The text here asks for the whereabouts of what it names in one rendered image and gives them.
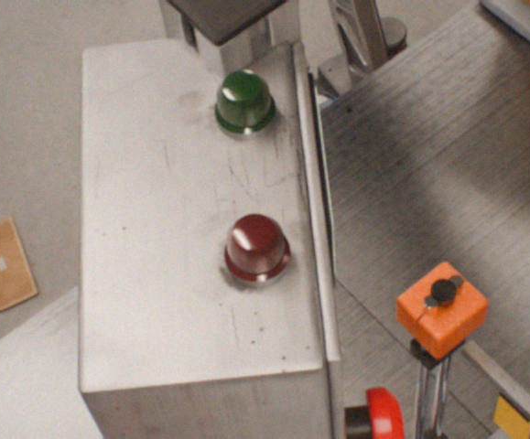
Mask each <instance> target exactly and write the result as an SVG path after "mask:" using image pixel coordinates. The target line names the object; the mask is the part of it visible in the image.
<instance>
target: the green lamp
mask: <svg viewBox="0 0 530 439"><path fill-rule="evenodd" d="M216 98H217V102H216V104H215V107H214V113H215V119H216V124H217V126H218V128H219V130H220V131H221V132H222V134H224V135H225V136H227V137H230V138H231V139H233V140H237V141H252V140H255V139H258V138H260V137H262V136H264V135H266V134H268V133H269V132H270V131H271V130H272V129H273V128H274V126H275V124H276V118H277V110H276V101H275V99H274V97H273V96H272V94H271V93H270V89H269V86H268V84H266V82H265V80H264V79H263V78H262V77H261V76H259V75H258V74H256V73H254V72H252V71H250V70H237V71H234V72H232V73H230V74H228V75H227V76H226V77H225V78H224V79H223V80H222V82H221V83H220V85H219V86H218V88H217V91H216Z"/></svg>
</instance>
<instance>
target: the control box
mask: <svg viewBox="0 0 530 439"><path fill-rule="evenodd" d="M266 38H267V37H266V36H265V33H260V34H258V35H257V36H255V37H253V38H252V39H250V40H251V49H252V56H253V61H251V62H250V63H248V64H247V65H246V66H244V67H243V68H241V70H250V71H252V72H254V73H256V74H258V75H259V76H261V77H262V78H263V79H264V80H265V82H266V84H268V86H269V89H270V93H271V94H272V96H273V97H274V99H275V101H276V110H277V118H276V124H275V126H274V128H273V129H272V130H271V131H270V132H269V133H268V134H266V135H264V136H262V137H260V138H258V139H255V140H252V141H237V140H233V139H231V138H230V137H227V136H225V135H224V134H222V132H221V131H220V130H219V128H218V126H217V124H216V119H215V113H214V107H215V104H216V102H217V98H216V91H217V88H218V86H219V85H220V83H221V82H222V80H223V79H221V78H220V77H219V76H218V75H217V74H216V73H215V72H214V71H213V70H211V69H210V68H209V67H208V66H207V65H206V64H205V63H204V62H203V61H202V60H201V59H200V52H199V47H198V40H197V36H191V40H190V41H188V42H187V43H183V42H182V41H181V40H179V39H177V38H176V37H174V38H165V39H155V40H147V41H138V42H130V43H122V44H112V45H103V46H95V47H89V48H88V49H87V48H85V49H84V51H83V52H82V54H81V69H80V179H79V289H78V391H79V393H80V396H81V398H82V400H83V401H84V403H85V405H86V407H87V409H88V411H89V413H90V414H91V415H92V418H93V420H94V421H95V423H96V425H97V427H98V429H99V431H100V433H101V435H102V437H103V439H346V428H345V408H344V388H343V368H342V359H343V358H344V357H345V346H344V343H342V342H340V339H339V331H338V324H337V315H336V307H335V300H334V293H333V284H332V276H331V268H330V254H329V246H328V238H327V231H326V222H325V215H324V208H323V198H322V191H321V184H320V176H319V161H318V153H317V146H316V137H315V130H314V123H313V114H312V106H311V99H310V91H309V84H308V70H309V69H310V65H309V59H308V58H306V52H304V46H303V43H302V42H301V41H295V42H293V44H292V45H291V47H290V42H289V41H288V40H287V39H286V40H283V41H281V42H279V44H277V45H276V46H274V47H272V46H271V45H270V44H269V42H268V41H266ZM253 213H257V214H264V215H266V216H270V217H271V218H273V219H275V220H276V221H277V222H278V223H279V224H280V226H281V227H282V230H283V232H284V234H285V236H286V237H287V239H288V242H289V245H290V250H291V264H290V267H289V269H288V271H287V273H286V274H285V276H284V277H283V278H282V279H280V281H279V282H278V283H276V284H274V285H271V286H268V287H264V288H250V287H246V286H243V285H241V284H238V283H237V282H235V281H234V279H233V278H232V276H231V275H230V274H229V273H228V272H227V269H226V266H225V261H224V257H223V253H224V248H225V244H226V234H227V230H228V229H229V228H230V227H231V226H232V225H233V223H234V222H235V221H237V220H238V219H239V218H241V217H243V216H245V215H248V214H253Z"/></svg>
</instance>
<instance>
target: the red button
mask: <svg viewBox="0 0 530 439"><path fill-rule="evenodd" d="M365 400H366V405H360V406H351V407H344V408H345V428H346V439H404V438H405V434H404V424H403V416H402V412H401V409H400V406H399V403H398V400H397V398H396V397H395V396H394V395H393V394H392V393H391V392H390V391H388V390H387V389H386V388H385V386H383V387H372V388H369V390H367V391H366V392H365Z"/></svg>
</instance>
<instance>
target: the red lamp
mask: <svg viewBox="0 0 530 439"><path fill-rule="evenodd" d="M223 257H224V261H225V266H226V269H227V272H228V273H229V274H230V275H231V276H232V278H233V279H234V281H235V282H237V283H238V284H241V285H243V286H246V287H250V288H264V287H268V286H271V285H274V284H276V283H278V282H279V281H280V279H282V278H283V277H284V276H285V274H286V273H287V271H288V269H289V267H290V264H291V250H290V245H289V242H288V239H287V237H286V236H285V234H284V232H283V230H282V227H281V226H280V224H279V223H278V222H277V221H276V220H275V219H273V218H271V217H270V216H266V215H264V214H257V213H253V214H248V215H245V216H243V217H241V218H239V219H238V220H237V221H235V222H234V223H233V225H232V226H231V227H230V228H229V229H228V230H227V234H226V244H225V248H224V253H223Z"/></svg>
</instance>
